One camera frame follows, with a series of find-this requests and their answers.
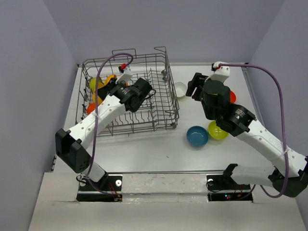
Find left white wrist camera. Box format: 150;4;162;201
116;67;133;84

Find grey wire dish rack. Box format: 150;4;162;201
74;45;180;138

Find blue bowl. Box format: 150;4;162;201
186;126;209;148

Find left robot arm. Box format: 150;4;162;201
55;78;153;191

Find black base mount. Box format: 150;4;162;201
76;174;123;202
205;175;253;202

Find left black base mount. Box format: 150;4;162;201
76;174;123;202

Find yellow bowl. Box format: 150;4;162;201
104;74;117;87
92;93;103;105

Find metal rail at front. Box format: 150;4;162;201
109;170;224;175

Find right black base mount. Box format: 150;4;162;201
205;175;253;202

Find lime green bowl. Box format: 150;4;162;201
89;77;104;92
207;121;228;140

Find orange-red bowl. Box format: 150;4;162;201
230;91;237;103
86;103;95;115

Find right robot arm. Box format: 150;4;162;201
186;73;308;198

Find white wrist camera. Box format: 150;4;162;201
116;67;133;84
205;62;230;83

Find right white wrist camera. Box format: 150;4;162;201
205;62;230;83

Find square white bowl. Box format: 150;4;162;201
174;82;187;99

